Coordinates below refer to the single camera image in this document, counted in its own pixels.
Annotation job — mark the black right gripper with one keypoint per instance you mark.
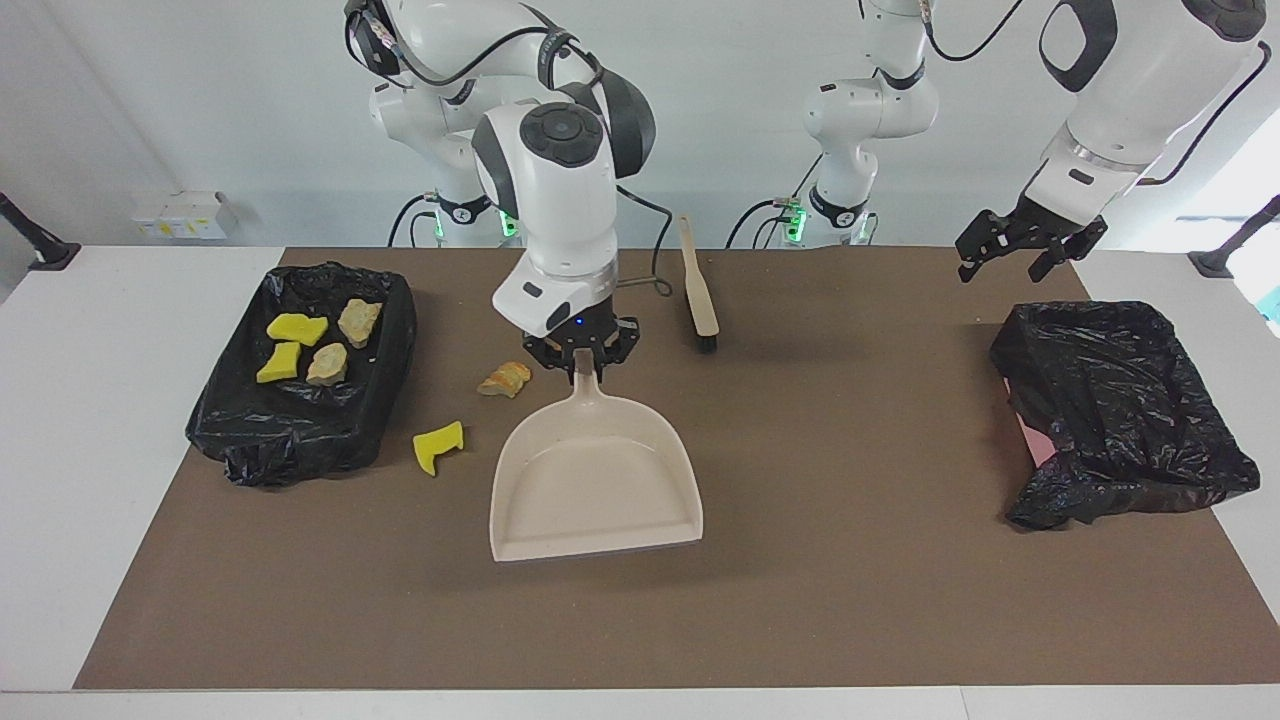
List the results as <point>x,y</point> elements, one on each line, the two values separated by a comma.
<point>582,333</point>

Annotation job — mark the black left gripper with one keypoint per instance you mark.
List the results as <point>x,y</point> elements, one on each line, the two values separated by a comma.
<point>1040,222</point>

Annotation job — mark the striped orange bread piece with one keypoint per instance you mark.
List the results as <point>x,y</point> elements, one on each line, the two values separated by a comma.
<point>505,380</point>

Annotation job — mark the beige hand brush black bristles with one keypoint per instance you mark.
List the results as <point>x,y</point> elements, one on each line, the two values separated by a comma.
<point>700,300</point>

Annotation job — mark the beige plastic dustpan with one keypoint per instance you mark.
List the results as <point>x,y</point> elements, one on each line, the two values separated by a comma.
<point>600,490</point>

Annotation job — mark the notched yellow sponge piece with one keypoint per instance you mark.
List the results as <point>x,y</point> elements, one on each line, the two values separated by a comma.
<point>432,450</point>

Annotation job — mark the orange striped scrap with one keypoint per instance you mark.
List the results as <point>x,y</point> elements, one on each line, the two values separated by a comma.
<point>358,322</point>

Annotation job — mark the pale tan scrap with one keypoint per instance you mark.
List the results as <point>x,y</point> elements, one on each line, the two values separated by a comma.
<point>328,366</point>

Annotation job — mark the large yellow sponge piece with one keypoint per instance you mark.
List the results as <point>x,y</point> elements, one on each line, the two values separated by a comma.
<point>295,328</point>

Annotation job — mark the small yellow green sponge piece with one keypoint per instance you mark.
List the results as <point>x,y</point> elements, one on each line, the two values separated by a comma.
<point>280,365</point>

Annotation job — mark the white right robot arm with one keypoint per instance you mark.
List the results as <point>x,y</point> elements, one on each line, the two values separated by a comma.
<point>560,210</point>

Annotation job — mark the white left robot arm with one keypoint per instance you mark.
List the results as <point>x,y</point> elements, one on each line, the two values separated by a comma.
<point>1130,90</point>

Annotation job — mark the pink plastic bin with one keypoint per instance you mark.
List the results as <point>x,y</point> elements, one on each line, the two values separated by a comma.
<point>1038,445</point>

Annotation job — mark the black plastic trash bag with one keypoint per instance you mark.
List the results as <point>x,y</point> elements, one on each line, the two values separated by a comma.
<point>300,430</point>
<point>1120,420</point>

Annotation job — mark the teal plastic object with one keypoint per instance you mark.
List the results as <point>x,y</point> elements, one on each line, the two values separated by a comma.
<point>1272,303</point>

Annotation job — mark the brown table mat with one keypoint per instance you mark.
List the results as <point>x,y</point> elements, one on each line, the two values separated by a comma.
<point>850,600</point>

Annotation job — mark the white wall boxes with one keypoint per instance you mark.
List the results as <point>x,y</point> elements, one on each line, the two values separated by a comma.
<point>185,215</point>

